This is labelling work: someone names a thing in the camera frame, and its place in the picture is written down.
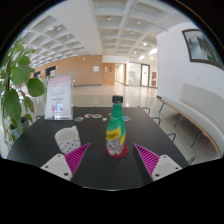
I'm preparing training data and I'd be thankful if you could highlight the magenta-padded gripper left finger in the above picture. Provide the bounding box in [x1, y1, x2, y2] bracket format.
[40, 143, 94, 186]

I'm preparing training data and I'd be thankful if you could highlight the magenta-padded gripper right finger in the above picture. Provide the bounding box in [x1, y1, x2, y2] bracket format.
[132, 143, 184, 185]

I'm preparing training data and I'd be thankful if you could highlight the green plastic drink bottle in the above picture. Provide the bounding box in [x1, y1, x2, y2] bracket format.
[105, 95, 127, 157]

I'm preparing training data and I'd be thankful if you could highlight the white dotted mug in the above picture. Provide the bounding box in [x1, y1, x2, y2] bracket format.
[54, 125, 82, 155]

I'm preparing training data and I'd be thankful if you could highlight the black metal chair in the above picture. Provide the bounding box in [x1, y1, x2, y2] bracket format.
[166, 132, 178, 143]
[138, 105, 151, 116]
[186, 155, 198, 166]
[151, 116, 163, 127]

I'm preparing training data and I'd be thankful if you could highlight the clear acrylic sign stand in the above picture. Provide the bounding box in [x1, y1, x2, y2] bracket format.
[44, 73, 75, 121]

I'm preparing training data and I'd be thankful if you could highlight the long white bench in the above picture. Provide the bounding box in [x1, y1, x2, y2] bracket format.
[158, 83, 224, 158]

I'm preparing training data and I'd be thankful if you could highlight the black-framed glass door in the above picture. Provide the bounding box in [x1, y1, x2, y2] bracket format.
[140, 63, 151, 88]

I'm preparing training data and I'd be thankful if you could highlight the green leafy potted plant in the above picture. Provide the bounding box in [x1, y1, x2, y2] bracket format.
[0, 38, 46, 148]

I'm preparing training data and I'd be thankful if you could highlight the group of ceiling lights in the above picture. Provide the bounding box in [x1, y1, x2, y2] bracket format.
[46, 14, 159, 63]

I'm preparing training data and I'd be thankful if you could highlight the framed landscape painting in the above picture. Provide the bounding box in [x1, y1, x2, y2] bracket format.
[181, 28, 224, 71]

